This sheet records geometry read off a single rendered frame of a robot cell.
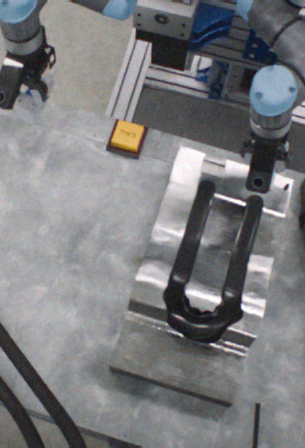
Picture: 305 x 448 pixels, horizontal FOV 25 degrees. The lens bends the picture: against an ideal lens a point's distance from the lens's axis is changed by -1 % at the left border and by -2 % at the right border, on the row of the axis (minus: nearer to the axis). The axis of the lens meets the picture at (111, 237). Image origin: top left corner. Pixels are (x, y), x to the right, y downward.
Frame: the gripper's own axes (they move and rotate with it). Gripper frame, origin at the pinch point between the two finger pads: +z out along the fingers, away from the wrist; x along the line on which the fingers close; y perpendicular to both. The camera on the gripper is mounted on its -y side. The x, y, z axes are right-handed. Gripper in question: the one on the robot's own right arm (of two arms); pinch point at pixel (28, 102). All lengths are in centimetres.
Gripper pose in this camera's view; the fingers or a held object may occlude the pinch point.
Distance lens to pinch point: 153.9
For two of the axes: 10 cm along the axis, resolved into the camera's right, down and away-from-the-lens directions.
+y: 4.8, -8.3, 3.0
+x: -8.8, -4.5, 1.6
